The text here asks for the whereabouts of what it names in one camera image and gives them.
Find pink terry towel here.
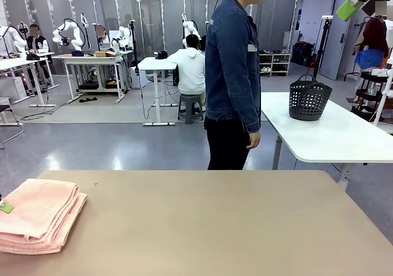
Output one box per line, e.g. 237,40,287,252
0,178,88,255

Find person's right forearm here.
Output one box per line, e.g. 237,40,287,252
242,85,263,134

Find person's right hand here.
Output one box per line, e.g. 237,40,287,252
246,130,262,150

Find maroon hanging garment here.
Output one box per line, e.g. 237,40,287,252
361,17,389,59

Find grey door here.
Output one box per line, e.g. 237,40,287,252
319,0,354,81

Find tall black tripod stand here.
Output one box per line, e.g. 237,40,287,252
311,14,335,81

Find blue hanging garment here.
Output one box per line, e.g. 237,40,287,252
354,49,386,70

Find black luggage bags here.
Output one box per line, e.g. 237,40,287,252
291,41,316,67

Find black utility cart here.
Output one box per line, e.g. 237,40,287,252
351,69,390,121

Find wooden shoe rack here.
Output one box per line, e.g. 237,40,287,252
259,52,292,77

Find black perforated laundry basket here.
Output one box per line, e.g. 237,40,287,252
288,74,333,122

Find large white rounded table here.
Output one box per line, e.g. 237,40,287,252
260,91,393,191

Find person in denim jacket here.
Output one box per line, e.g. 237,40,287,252
203,0,273,171

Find long white desk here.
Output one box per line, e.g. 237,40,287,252
0,56,61,109

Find seated person black varsity jacket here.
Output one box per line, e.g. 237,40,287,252
25,24,52,87

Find seated person white hoodie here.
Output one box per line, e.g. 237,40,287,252
168,34,206,96

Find wide white robot desk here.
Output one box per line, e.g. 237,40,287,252
52,53,127,104

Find grey plastic stool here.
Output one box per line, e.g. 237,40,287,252
177,93,206,125

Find seated person with laptop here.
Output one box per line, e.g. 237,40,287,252
95,25,112,51

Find narrow white standing desk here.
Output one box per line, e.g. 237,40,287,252
138,56,179,127

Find thin black camera tripod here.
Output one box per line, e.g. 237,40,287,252
128,19,138,69

